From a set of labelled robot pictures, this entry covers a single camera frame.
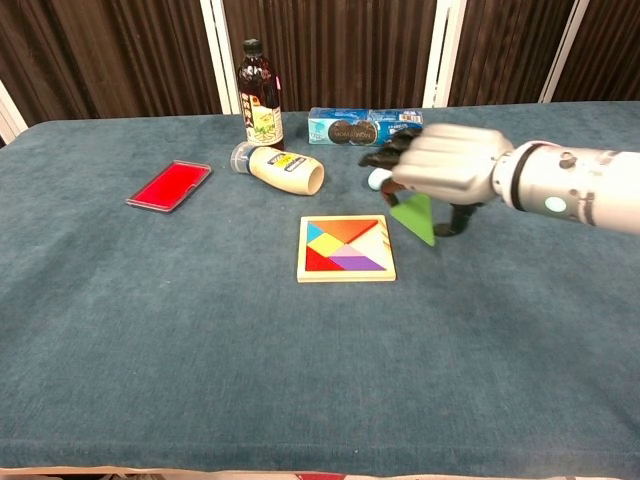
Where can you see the dark sauce bottle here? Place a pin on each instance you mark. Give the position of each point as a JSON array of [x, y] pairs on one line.
[[260, 100]]

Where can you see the orange triangle tangram piece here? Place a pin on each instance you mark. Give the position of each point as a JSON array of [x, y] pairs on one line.
[[344, 229]]

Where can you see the cream mayonnaise bottle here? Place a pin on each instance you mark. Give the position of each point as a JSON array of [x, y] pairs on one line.
[[285, 170]]

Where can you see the blue cookie box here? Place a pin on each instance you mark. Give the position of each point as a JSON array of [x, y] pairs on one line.
[[350, 127]]

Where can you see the purple parallelogram tangram piece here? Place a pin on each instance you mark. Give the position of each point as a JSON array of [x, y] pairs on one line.
[[357, 263]]

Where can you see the red triangle tangram piece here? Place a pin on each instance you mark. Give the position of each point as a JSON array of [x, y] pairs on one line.
[[317, 262]]

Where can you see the green triangle tangram piece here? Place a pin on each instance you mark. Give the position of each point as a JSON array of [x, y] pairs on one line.
[[419, 218]]

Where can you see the blue table cloth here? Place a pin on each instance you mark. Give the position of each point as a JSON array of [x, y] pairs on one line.
[[200, 350]]

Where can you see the red flat case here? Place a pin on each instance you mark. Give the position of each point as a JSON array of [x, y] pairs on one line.
[[167, 186]]

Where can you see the dark brown pleated curtain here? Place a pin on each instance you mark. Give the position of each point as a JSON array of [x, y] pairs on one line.
[[100, 55], [607, 55], [340, 50], [505, 50]]

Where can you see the wooden tangram tray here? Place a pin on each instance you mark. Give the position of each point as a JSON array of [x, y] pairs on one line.
[[390, 260]]

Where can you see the yellow square tangram piece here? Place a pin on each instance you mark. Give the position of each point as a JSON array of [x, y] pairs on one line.
[[326, 245]]

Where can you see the blue triangle tangram piece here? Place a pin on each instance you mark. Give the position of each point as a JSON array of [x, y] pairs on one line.
[[313, 233]]

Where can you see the pink triangular tangram piece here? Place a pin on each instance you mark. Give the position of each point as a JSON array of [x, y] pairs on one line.
[[346, 252]]

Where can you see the light blue toy hammer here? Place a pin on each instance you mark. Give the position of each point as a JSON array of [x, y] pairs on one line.
[[377, 180]]

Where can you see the white frame post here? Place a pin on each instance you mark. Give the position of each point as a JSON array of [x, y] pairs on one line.
[[562, 55], [222, 55], [442, 55], [10, 117]]

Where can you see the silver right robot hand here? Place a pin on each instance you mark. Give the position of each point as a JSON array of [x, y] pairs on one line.
[[445, 160]]

